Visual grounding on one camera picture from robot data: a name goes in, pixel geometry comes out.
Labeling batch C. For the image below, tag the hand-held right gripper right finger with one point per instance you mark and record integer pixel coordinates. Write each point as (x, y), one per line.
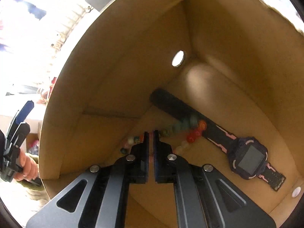
(161, 161)

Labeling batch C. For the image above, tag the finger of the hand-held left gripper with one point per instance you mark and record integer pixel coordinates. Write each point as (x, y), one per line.
(25, 114)
(20, 135)

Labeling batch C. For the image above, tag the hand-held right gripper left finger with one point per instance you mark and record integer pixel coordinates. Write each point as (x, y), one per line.
(140, 161)

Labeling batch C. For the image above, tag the brown cardboard box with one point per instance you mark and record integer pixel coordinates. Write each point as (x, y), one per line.
(118, 64)

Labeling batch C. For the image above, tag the person's left hand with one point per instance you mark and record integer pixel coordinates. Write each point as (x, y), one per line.
(28, 168)

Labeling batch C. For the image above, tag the black watch with pink trim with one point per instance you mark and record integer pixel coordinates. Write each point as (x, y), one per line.
(249, 159)

